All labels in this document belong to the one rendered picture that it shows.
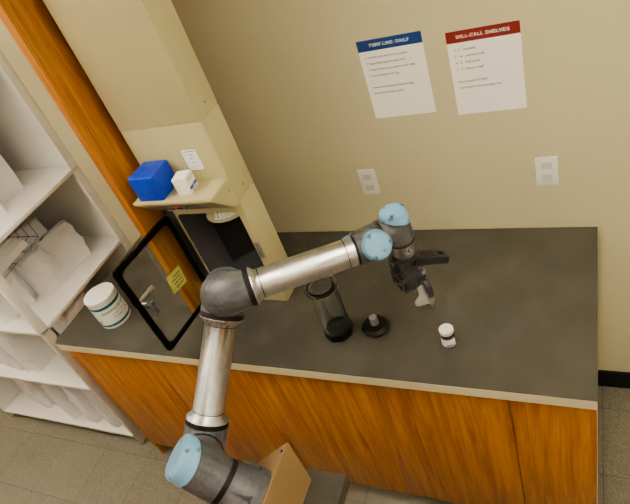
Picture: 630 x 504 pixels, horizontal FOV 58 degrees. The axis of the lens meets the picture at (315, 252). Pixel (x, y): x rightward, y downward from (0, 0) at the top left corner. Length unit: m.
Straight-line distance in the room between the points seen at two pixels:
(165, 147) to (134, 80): 0.23
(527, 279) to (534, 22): 0.78
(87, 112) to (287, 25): 0.69
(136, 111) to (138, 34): 0.26
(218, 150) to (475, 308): 0.95
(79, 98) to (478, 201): 1.38
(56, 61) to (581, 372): 1.72
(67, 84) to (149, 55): 0.31
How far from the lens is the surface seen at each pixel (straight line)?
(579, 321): 1.84
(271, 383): 2.10
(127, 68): 1.78
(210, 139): 1.76
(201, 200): 1.76
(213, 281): 1.38
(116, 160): 1.98
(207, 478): 1.45
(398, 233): 1.51
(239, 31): 2.05
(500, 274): 1.99
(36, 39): 1.87
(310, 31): 1.95
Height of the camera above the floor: 2.33
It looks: 37 degrees down
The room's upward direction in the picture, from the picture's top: 22 degrees counter-clockwise
